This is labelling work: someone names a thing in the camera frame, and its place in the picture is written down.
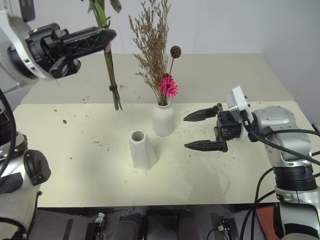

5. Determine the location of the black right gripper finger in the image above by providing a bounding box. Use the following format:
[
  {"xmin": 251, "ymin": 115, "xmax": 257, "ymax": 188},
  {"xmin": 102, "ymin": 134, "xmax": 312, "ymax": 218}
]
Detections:
[
  {"xmin": 183, "ymin": 102, "xmax": 224, "ymax": 123},
  {"xmin": 184, "ymin": 139, "xmax": 229, "ymax": 154}
]

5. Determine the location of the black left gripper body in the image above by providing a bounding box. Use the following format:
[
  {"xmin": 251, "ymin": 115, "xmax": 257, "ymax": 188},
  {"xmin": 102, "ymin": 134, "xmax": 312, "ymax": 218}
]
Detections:
[{"xmin": 24, "ymin": 22, "xmax": 82, "ymax": 80}]

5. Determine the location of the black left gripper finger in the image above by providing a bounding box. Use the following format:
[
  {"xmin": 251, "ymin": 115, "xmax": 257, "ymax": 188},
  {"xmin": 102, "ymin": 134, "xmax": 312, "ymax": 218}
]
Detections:
[
  {"xmin": 63, "ymin": 39, "xmax": 115, "ymax": 61},
  {"xmin": 60, "ymin": 26, "xmax": 118, "ymax": 49}
]

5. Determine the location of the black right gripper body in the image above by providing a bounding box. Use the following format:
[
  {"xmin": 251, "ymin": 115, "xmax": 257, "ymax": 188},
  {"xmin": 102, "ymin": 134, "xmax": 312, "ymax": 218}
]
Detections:
[{"xmin": 213, "ymin": 110, "xmax": 245, "ymax": 153}]

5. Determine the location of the green stem flower bouquet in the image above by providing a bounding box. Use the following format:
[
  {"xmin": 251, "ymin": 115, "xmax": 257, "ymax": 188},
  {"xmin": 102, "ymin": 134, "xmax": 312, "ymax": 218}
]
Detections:
[{"xmin": 86, "ymin": 0, "xmax": 124, "ymax": 112}]

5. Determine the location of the dried grass pink flower bouquet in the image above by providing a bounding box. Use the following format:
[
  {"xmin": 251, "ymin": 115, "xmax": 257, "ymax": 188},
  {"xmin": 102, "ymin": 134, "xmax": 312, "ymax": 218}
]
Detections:
[{"xmin": 128, "ymin": 0, "xmax": 183, "ymax": 106}]

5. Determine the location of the round white vase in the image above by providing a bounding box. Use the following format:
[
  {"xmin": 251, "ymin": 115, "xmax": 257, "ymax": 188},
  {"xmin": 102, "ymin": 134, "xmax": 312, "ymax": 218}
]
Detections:
[{"xmin": 151, "ymin": 98, "xmax": 176, "ymax": 138}]

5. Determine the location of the tapered white vase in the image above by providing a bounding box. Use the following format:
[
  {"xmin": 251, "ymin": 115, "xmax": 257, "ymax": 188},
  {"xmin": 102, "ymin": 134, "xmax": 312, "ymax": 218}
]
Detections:
[{"xmin": 128, "ymin": 130, "xmax": 160, "ymax": 170}]

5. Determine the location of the black box with white connector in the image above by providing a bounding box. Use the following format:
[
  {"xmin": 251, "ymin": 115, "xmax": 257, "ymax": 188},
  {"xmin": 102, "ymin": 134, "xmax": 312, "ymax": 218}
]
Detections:
[{"xmin": 216, "ymin": 218, "xmax": 238, "ymax": 240}]

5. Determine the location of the red floor mat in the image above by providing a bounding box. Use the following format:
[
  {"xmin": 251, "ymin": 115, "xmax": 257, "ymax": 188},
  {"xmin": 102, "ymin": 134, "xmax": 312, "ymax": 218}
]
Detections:
[{"xmin": 255, "ymin": 202, "xmax": 279, "ymax": 240}]

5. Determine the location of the grey rounded shape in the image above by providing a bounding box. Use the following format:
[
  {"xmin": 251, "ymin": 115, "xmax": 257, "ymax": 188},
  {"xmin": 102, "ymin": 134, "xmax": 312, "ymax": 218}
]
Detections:
[{"xmin": 114, "ymin": 214, "xmax": 144, "ymax": 240}]

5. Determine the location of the black tape strip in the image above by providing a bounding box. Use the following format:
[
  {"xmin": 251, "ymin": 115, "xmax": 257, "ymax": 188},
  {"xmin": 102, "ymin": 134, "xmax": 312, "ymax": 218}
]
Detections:
[{"xmin": 61, "ymin": 218, "xmax": 75, "ymax": 240}]

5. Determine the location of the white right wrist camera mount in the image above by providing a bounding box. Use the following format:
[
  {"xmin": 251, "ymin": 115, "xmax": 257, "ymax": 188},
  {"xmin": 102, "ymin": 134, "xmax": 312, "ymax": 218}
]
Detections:
[{"xmin": 224, "ymin": 85, "xmax": 254, "ymax": 141}]

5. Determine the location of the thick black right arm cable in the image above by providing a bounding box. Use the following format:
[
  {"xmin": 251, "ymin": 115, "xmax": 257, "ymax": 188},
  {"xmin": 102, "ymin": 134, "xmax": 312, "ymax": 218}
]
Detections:
[{"xmin": 246, "ymin": 123, "xmax": 320, "ymax": 166}]

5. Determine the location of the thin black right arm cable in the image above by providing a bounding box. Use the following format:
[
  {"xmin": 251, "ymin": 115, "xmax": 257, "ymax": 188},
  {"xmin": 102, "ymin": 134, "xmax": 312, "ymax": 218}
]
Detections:
[{"xmin": 263, "ymin": 128, "xmax": 320, "ymax": 138}]

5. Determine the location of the long looping black cable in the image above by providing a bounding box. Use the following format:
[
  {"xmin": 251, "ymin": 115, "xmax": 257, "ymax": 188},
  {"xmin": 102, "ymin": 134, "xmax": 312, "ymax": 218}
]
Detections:
[{"xmin": 239, "ymin": 168, "xmax": 277, "ymax": 240}]

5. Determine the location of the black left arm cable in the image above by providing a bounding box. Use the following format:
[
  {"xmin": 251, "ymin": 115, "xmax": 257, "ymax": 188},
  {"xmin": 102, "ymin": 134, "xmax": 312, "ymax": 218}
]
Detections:
[{"xmin": 0, "ymin": 87, "xmax": 17, "ymax": 179}]

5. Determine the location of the black table frame bar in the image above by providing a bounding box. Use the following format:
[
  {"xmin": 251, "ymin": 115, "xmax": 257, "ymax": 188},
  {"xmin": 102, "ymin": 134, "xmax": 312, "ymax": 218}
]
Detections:
[{"xmin": 36, "ymin": 205, "xmax": 235, "ymax": 219}]

